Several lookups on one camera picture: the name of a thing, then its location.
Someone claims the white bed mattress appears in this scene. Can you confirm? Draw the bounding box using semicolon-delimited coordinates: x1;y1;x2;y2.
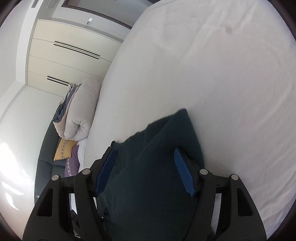
84;1;295;237

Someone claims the folded beige duvet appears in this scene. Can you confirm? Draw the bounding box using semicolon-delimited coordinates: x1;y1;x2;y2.
52;77;102;142

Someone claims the purple patterned pillow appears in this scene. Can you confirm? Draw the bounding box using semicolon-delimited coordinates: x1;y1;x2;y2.
64;145;80;177

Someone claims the dark green sweater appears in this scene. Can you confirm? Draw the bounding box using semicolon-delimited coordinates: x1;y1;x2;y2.
97;109;211;240

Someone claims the dark grey headboard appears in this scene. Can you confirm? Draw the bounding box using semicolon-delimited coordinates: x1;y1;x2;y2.
34;122;65;203

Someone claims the cream wardrobe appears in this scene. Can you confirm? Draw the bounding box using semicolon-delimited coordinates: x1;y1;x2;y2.
27;20;122;96

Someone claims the yellow patterned pillow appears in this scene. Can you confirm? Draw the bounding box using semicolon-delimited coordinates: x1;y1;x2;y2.
54;139;77;161

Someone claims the wall light switch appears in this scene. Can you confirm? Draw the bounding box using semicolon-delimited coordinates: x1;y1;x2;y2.
87;18;93;25

